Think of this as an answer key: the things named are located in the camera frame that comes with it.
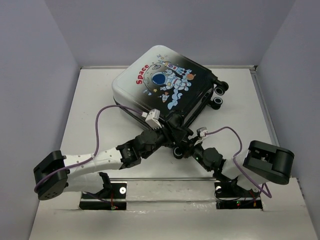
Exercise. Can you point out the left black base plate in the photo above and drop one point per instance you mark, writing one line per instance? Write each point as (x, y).
(115, 200)

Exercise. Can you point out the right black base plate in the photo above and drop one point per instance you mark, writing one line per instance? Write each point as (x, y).
(229, 197)

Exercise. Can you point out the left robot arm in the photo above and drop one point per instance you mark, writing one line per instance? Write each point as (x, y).
(54, 173)

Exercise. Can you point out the black and white suitcase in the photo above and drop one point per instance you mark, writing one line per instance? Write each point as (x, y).
(175, 85)

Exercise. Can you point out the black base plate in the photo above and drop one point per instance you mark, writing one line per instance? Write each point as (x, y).
(115, 200)
(229, 197)

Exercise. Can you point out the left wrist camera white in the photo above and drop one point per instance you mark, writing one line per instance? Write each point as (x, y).
(152, 118)

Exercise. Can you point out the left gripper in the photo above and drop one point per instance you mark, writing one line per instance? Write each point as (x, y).
(173, 136)

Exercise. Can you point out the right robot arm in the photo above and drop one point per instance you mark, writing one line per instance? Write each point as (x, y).
(250, 169)

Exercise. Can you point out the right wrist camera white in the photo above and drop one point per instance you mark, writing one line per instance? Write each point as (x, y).
(201, 135)

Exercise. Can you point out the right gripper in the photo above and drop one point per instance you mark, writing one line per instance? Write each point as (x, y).
(195, 146)

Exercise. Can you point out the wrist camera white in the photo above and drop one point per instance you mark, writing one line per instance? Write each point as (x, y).
(201, 135)
(152, 118)

